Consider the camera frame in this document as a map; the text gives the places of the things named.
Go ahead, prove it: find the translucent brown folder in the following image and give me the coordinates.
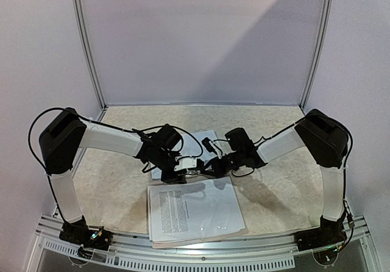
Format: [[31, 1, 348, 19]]
[[147, 168, 248, 249]]

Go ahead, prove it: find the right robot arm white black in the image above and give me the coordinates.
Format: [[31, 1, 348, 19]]
[[205, 109, 352, 245]]

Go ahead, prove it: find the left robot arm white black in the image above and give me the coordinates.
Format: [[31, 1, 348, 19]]
[[38, 107, 183, 244]]

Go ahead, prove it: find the metal folder clip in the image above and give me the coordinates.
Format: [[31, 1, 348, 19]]
[[179, 170, 201, 177]]

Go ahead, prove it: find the perforated metal strip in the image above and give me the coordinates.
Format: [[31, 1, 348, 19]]
[[36, 240, 296, 271]]

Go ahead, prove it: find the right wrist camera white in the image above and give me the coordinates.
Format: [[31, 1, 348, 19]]
[[201, 137, 219, 156]]

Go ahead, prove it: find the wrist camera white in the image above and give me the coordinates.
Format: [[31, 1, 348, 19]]
[[201, 137, 219, 156], [174, 157, 204, 172]]

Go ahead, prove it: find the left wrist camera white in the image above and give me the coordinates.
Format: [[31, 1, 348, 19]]
[[174, 157, 204, 172]]

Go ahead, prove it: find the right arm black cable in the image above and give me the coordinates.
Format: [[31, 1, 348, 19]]
[[213, 113, 357, 254]]

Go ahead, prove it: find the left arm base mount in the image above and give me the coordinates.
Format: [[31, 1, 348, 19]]
[[59, 216, 112, 251]]

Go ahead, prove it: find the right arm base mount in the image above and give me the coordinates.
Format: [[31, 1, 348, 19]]
[[294, 217, 355, 252]]

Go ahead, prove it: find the aluminium front rail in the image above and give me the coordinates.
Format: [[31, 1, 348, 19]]
[[34, 213, 373, 261]]

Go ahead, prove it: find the left aluminium frame post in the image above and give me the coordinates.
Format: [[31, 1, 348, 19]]
[[73, 0, 107, 120]]

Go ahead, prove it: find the aluminium frame post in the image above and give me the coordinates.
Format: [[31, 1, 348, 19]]
[[73, 0, 107, 120], [299, 0, 332, 112]]

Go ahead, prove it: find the right aluminium frame post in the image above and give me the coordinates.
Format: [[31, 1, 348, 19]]
[[299, 0, 332, 112]]

